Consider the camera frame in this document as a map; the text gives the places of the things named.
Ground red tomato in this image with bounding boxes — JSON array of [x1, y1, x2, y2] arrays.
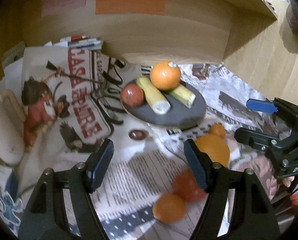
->
[[120, 83, 144, 107], [172, 170, 207, 202]]

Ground small mandarin orange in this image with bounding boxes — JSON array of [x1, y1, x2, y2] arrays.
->
[[152, 194, 186, 224]]

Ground yellow corn cob piece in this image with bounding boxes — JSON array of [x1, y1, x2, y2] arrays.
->
[[136, 76, 171, 115]]

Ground large orange with sticker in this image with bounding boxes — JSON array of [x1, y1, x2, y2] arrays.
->
[[150, 61, 181, 90]]

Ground right hand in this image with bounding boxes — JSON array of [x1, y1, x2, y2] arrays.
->
[[282, 176, 294, 187]]

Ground newspaper sheets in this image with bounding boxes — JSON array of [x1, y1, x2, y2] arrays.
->
[[51, 63, 290, 240]]

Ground dark red date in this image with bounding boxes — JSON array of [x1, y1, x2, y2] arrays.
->
[[128, 129, 149, 141]]

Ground dark round plate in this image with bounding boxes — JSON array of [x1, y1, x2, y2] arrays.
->
[[120, 76, 206, 129]]

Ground printed canvas tote bag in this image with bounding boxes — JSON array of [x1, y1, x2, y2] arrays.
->
[[21, 47, 126, 153]]

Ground blue cartoon sticker card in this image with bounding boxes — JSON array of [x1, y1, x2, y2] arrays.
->
[[0, 165, 23, 236]]

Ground stack of books and pens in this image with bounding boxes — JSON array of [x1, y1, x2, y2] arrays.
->
[[44, 35, 103, 50]]

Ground orange sticky note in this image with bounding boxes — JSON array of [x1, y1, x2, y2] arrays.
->
[[95, 0, 166, 16]]

